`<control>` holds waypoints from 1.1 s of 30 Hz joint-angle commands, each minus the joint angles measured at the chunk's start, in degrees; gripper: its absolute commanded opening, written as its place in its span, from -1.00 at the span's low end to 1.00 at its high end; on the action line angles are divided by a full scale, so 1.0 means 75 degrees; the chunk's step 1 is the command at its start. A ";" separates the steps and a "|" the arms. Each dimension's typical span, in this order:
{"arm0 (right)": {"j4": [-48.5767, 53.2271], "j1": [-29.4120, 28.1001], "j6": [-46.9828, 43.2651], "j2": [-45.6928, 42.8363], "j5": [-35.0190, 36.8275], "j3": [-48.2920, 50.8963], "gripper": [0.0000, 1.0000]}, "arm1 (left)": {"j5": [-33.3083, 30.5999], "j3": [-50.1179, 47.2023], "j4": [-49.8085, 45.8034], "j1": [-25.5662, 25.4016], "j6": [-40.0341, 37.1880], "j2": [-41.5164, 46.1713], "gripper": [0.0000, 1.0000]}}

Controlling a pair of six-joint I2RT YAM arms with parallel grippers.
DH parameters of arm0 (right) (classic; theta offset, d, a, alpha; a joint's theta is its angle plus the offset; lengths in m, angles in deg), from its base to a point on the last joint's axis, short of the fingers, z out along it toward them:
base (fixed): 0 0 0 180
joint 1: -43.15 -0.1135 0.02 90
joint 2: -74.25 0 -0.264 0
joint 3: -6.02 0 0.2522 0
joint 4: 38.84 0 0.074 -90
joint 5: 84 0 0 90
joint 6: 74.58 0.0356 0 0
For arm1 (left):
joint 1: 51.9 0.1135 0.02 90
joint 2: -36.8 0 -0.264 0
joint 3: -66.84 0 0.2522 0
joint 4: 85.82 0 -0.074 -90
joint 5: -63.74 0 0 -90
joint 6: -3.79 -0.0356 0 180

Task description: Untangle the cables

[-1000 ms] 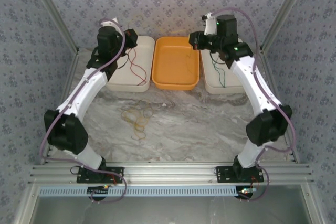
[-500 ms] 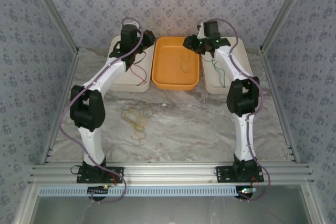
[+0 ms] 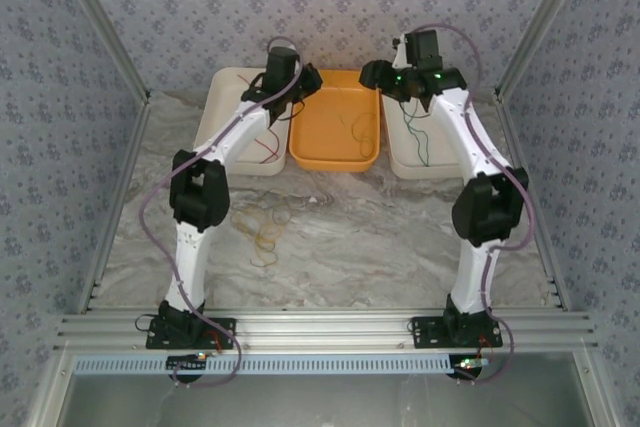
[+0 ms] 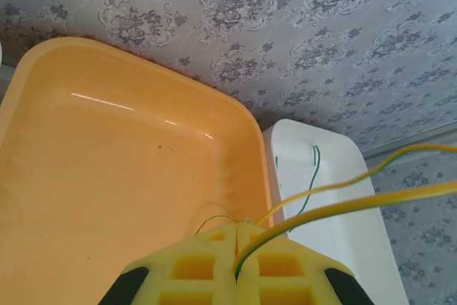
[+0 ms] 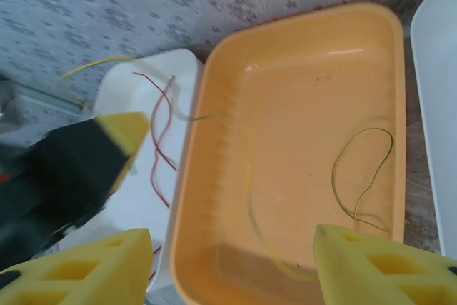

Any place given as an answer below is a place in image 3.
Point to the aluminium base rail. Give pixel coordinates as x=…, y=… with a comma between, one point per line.
x=320, y=329

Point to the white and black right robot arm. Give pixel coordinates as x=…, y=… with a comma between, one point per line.
x=470, y=277

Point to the aluminium corner post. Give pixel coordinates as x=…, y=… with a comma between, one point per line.
x=111, y=32
x=541, y=22

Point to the grey metal base panel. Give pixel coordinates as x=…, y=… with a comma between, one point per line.
x=320, y=402

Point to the cream plastic tray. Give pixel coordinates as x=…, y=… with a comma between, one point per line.
x=220, y=92
x=442, y=159

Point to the small LED circuit board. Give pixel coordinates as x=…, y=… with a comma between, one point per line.
x=187, y=362
x=470, y=363

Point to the aluminium table side rail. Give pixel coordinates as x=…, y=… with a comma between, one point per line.
x=550, y=257
x=117, y=197

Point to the orange plastic tray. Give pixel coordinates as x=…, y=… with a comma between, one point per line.
x=325, y=142

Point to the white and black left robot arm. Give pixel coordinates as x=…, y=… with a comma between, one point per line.
x=190, y=267

